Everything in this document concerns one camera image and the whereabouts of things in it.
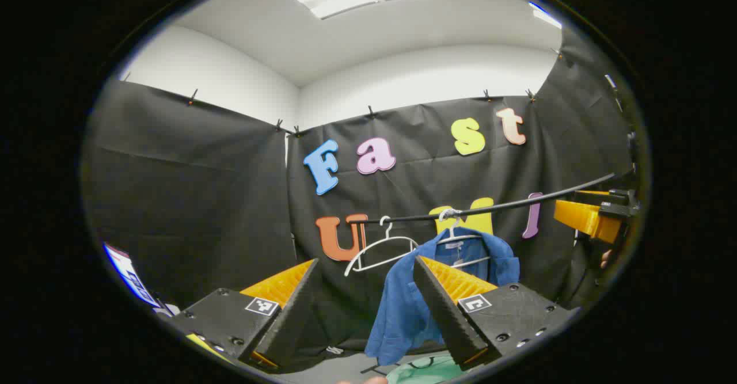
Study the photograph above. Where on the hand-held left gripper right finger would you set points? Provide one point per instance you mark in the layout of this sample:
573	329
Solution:
446	315

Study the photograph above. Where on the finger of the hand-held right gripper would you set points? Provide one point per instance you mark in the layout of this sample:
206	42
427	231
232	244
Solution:
584	217

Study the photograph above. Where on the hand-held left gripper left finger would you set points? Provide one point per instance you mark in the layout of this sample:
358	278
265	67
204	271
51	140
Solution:
291	315

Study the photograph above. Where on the blue shirt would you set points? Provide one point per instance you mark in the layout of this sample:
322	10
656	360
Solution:
403	309

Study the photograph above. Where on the white hanger holding shirt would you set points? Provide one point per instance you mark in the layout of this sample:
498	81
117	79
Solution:
455	235

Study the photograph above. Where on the black backdrop cloth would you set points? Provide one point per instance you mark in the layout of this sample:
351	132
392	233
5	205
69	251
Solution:
190	200

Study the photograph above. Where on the blue and white banner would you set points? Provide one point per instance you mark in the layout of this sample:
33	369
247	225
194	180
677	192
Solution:
129	277

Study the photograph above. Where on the small ceiling light panel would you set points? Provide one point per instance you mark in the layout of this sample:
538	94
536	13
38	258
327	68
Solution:
546	16

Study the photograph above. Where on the black clothes rack rail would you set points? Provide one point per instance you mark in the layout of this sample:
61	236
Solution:
518	204

